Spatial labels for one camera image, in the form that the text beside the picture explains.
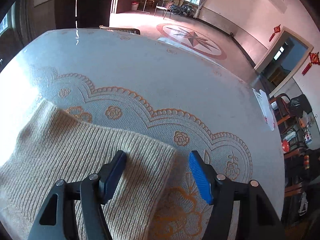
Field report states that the beige knit sweater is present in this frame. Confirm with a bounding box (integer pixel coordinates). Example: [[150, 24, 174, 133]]
[[1, 101, 176, 239]]

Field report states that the wooden shelf rack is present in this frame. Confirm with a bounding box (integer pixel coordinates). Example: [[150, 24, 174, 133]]
[[270, 93, 319, 225]]

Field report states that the colourful snack bag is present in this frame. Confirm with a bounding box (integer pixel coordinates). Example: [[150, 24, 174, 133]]
[[281, 140, 290, 153]]

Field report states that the white paper sheet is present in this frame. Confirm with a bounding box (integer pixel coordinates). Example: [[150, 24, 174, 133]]
[[252, 88, 276, 131]]

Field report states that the dark wooden chair back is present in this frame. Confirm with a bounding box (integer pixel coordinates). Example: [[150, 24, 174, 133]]
[[99, 25, 140, 35]]

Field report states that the red Chinese knot ornament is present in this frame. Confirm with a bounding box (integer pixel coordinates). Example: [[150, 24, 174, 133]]
[[268, 24, 281, 42]]

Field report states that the black bicycle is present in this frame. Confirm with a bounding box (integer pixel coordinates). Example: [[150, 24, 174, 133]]
[[170, 4, 195, 17]]

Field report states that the metal frame chair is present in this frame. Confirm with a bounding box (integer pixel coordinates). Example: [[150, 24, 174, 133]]
[[154, 0, 175, 19]]

